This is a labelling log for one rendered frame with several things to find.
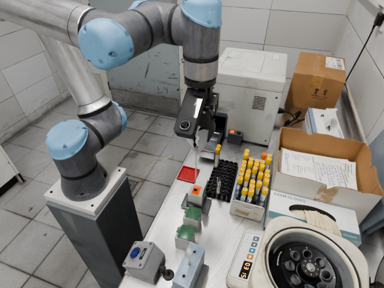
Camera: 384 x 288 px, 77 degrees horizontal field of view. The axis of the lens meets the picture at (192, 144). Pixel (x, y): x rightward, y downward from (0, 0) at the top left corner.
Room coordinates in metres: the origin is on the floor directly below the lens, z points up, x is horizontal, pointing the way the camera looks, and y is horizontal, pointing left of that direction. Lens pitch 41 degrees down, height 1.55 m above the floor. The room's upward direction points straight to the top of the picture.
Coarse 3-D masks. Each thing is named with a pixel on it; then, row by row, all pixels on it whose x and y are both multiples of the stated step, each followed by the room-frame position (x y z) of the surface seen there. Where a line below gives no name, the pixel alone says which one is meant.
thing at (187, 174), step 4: (184, 168) 0.64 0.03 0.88; (188, 168) 0.64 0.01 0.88; (192, 168) 0.64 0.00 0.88; (180, 172) 0.62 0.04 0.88; (184, 172) 0.62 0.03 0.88; (188, 172) 0.62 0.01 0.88; (192, 172) 0.62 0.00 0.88; (180, 176) 0.60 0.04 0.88; (184, 176) 0.60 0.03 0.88; (188, 176) 0.60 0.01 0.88; (192, 176) 0.60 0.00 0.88; (184, 180) 0.58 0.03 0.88; (188, 180) 0.58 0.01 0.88; (192, 180) 0.58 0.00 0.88
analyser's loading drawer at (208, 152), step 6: (216, 126) 0.86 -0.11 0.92; (222, 126) 0.86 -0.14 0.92; (216, 132) 0.82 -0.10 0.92; (222, 132) 0.82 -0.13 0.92; (216, 138) 0.78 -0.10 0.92; (210, 144) 0.74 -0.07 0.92; (216, 144) 0.73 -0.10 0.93; (204, 150) 0.69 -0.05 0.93; (210, 150) 0.68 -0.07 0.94; (204, 156) 0.69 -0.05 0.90; (210, 156) 0.68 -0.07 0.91
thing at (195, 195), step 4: (192, 188) 0.49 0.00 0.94; (196, 188) 0.49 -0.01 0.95; (200, 188) 0.49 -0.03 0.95; (204, 188) 0.49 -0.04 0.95; (192, 192) 0.47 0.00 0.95; (196, 192) 0.47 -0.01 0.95; (200, 192) 0.47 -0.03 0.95; (188, 196) 0.47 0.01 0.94; (192, 196) 0.46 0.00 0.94; (196, 196) 0.46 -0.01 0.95; (200, 196) 0.46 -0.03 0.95; (204, 196) 0.48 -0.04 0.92; (188, 200) 0.47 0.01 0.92; (192, 200) 0.46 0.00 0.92; (196, 200) 0.46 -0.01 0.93; (200, 200) 0.45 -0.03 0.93; (200, 204) 0.45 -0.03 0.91
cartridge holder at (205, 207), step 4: (184, 200) 0.49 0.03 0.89; (204, 200) 0.47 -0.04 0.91; (208, 200) 0.49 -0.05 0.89; (184, 204) 0.47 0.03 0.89; (188, 204) 0.46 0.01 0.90; (192, 204) 0.46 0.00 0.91; (196, 204) 0.46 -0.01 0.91; (204, 204) 0.47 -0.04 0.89; (208, 204) 0.47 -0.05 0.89; (200, 208) 0.45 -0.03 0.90; (204, 208) 0.46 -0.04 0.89; (208, 208) 0.46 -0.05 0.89; (204, 212) 0.44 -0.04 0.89
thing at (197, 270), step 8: (192, 248) 0.28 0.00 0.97; (200, 248) 0.28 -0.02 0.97; (184, 256) 0.26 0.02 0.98; (200, 256) 0.26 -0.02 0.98; (184, 264) 0.24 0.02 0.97; (192, 264) 0.24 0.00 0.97; (200, 264) 0.26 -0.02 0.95; (176, 272) 0.23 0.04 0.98; (184, 272) 0.23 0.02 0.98; (192, 272) 0.23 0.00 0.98; (200, 272) 0.26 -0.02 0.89; (176, 280) 0.21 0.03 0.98; (184, 280) 0.21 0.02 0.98; (192, 280) 0.21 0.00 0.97; (200, 280) 0.24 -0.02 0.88
